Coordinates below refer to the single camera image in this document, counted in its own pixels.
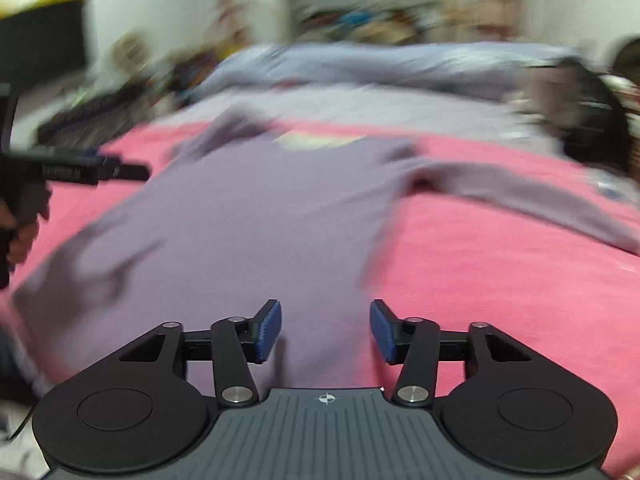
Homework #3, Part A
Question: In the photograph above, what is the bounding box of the purple fleece shirt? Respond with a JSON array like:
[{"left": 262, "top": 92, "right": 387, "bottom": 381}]
[{"left": 1, "top": 112, "right": 639, "bottom": 394}]

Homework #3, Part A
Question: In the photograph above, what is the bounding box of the pink towel blanket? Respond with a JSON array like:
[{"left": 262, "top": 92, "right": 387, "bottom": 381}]
[{"left": 1, "top": 118, "right": 639, "bottom": 474}]

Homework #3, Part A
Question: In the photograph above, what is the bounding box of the white electric fan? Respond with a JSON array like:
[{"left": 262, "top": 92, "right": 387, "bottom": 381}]
[{"left": 111, "top": 32, "right": 150, "bottom": 75}]

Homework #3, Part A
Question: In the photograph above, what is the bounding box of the lavender butterfly bed sheet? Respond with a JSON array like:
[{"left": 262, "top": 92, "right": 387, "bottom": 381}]
[{"left": 156, "top": 84, "right": 562, "bottom": 158}]

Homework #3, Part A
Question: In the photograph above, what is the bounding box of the blue-grey floral duvet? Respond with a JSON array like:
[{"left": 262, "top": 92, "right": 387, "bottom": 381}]
[{"left": 193, "top": 41, "right": 578, "bottom": 102}]

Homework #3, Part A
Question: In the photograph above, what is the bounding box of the black and beige jacket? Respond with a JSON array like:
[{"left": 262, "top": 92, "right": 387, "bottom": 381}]
[{"left": 514, "top": 56, "right": 632, "bottom": 174}]

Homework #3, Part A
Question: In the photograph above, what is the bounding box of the dark bed headboard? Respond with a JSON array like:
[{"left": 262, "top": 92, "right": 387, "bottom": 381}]
[{"left": 610, "top": 35, "right": 640, "bottom": 84}]

